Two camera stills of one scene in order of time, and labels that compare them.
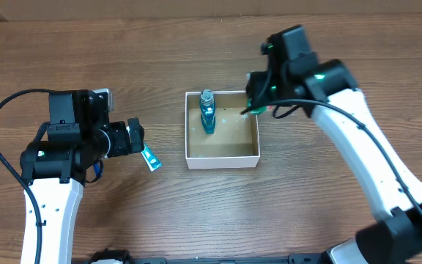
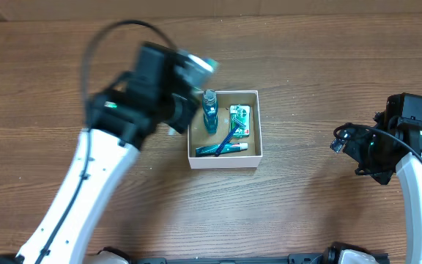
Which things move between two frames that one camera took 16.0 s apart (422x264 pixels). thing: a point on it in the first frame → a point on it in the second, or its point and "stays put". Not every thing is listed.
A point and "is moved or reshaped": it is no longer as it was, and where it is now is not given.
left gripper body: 119,144 → 175,112
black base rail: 121,257 stays put
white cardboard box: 234,142 stays put
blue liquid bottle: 208,111 stays put
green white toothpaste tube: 150,159 → 212,149
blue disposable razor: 97,169 is moved or reshaped
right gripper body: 269,89 → 374,161
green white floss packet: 256,109 → 242,114
